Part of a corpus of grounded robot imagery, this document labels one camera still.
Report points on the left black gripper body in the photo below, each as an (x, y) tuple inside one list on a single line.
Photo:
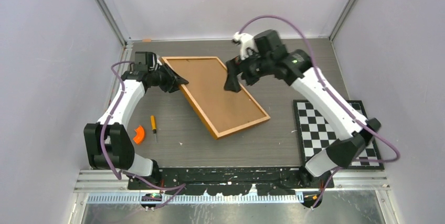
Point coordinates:
[(164, 79)]

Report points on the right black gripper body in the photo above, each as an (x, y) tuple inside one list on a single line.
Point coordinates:
[(253, 68)]

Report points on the wooden picture frame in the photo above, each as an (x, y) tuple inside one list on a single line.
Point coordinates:
[(222, 112)]

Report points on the orange handled screwdriver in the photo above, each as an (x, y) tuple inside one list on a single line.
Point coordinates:
[(154, 127)]

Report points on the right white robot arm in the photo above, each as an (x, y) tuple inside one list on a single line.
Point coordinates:
[(265, 54)]

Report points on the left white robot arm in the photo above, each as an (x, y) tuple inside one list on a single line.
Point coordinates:
[(108, 144)]

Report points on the orange curved plastic piece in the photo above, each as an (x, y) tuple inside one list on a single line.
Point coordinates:
[(139, 135)]

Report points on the black white checkerboard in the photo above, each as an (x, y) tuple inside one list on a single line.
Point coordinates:
[(315, 134)]

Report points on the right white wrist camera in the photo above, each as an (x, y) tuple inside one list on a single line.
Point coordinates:
[(246, 43)]

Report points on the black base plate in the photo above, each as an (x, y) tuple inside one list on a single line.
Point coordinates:
[(177, 178)]

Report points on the aluminium rail front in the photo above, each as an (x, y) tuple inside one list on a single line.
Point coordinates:
[(104, 188)]

